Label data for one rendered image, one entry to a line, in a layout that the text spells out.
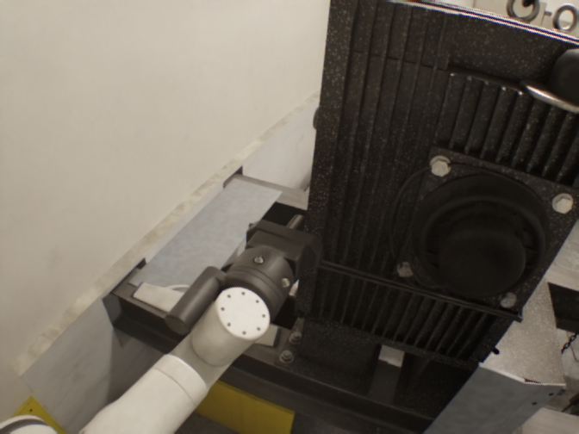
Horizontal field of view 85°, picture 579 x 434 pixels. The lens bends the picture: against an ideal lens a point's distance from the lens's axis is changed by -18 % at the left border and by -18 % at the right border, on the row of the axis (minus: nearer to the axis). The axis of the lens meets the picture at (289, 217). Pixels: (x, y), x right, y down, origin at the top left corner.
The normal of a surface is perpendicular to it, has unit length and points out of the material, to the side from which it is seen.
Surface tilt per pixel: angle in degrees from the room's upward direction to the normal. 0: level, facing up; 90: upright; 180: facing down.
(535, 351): 0
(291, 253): 0
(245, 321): 26
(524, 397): 90
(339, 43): 90
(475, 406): 90
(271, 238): 0
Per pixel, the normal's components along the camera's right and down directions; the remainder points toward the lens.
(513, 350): 0.07, -0.80
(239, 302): 0.47, -0.60
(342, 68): -0.37, 0.53
